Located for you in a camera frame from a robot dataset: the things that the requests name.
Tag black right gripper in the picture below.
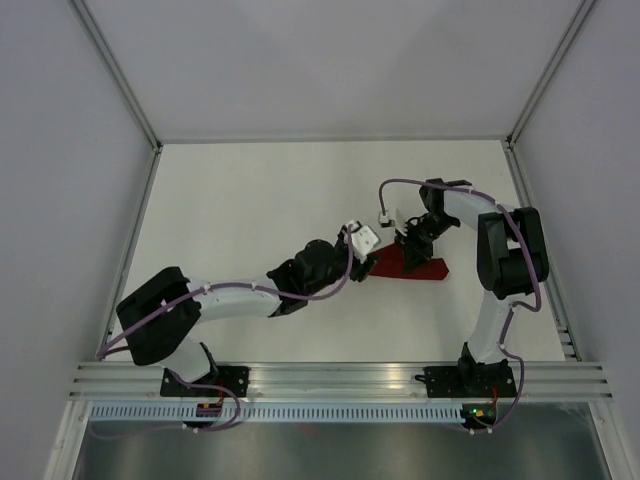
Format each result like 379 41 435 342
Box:
394 214 458 273

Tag dark red cloth napkin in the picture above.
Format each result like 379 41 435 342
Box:
369 244 449 281

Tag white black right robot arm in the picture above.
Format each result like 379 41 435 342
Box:
395 179 549 398

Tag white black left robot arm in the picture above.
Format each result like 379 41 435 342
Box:
116 221 380 396

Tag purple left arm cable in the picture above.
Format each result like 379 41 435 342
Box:
98 224 361 361

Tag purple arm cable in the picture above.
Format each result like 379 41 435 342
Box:
98 224 361 361
378 178 544 436

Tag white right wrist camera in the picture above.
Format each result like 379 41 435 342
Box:
378 208 407 236

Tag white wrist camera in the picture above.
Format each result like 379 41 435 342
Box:
345 220 381 263
378 208 407 236

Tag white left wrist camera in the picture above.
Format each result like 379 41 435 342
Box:
345 220 381 263

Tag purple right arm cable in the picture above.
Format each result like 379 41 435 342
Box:
378 178 544 436

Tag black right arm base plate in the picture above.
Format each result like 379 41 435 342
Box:
415 365 517 399

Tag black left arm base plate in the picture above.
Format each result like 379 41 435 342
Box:
160 365 251 398

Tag right aluminium side rail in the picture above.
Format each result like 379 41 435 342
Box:
504 142 584 362

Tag aluminium side rail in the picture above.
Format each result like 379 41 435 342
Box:
504 142 584 362
95 143 164 357

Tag left aluminium frame post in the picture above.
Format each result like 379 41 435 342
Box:
68 0 162 152

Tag aluminium frame post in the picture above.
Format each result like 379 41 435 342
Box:
503 0 599 150
68 0 162 152

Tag left aluminium side rail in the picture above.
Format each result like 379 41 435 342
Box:
95 143 164 357

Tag aluminium front rail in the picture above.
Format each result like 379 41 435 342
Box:
68 361 613 403

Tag white slotted cable duct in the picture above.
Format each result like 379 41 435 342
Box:
90 402 463 423

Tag right aluminium frame post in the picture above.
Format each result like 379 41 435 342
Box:
503 0 599 150

